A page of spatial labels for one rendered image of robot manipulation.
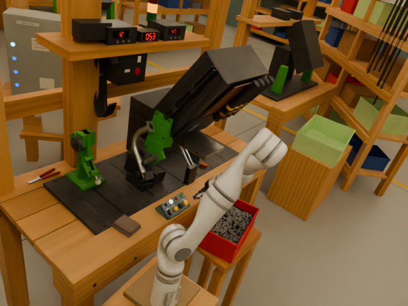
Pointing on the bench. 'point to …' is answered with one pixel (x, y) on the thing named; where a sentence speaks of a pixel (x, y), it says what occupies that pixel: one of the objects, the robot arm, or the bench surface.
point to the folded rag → (126, 226)
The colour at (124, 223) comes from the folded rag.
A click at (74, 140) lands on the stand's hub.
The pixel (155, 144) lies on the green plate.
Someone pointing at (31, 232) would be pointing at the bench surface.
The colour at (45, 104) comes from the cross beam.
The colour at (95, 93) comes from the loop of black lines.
